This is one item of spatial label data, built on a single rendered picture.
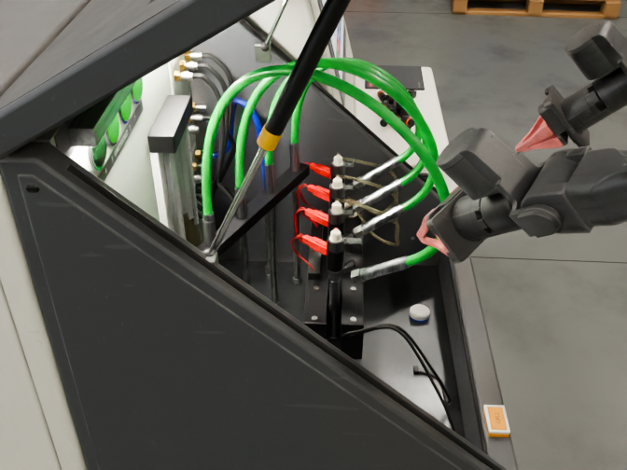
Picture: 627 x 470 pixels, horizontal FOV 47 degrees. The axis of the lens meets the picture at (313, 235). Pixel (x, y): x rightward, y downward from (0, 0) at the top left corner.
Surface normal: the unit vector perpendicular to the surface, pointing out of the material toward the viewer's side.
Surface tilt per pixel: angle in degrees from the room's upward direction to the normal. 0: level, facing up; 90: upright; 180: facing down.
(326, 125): 90
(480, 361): 0
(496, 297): 0
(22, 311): 90
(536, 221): 113
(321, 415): 90
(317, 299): 0
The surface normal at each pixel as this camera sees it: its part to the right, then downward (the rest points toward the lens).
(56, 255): -0.04, 0.58
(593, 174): -0.64, -0.67
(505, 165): 0.34, -0.20
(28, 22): 0.00, -0.82
